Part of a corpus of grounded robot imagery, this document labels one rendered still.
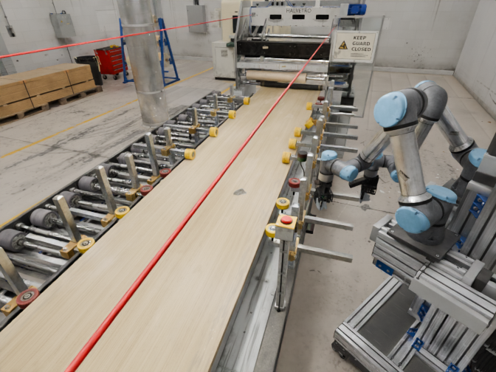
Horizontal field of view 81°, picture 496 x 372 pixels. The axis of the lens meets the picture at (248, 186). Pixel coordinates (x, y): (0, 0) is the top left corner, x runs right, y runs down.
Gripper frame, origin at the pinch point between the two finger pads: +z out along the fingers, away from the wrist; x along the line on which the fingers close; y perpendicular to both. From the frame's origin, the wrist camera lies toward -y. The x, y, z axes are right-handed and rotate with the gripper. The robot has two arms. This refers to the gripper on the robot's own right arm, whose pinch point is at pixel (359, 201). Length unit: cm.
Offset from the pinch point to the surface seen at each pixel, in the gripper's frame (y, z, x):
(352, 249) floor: 10, 83, 45
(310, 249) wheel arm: -25, 1, -51
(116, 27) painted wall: -712, -37, 680
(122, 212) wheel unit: -131, -7, -61
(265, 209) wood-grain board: -53, -7, -35
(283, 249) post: -34, -26, -82
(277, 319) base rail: -34, 13, -87
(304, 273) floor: -28, 83, 5
